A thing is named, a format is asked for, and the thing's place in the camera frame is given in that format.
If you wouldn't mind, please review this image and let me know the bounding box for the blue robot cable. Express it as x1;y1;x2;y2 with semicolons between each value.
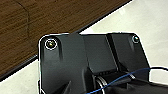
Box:
87;65;168;94

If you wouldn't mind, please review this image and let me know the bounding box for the dark robot base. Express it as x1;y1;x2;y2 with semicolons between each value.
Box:
35;31;151;94

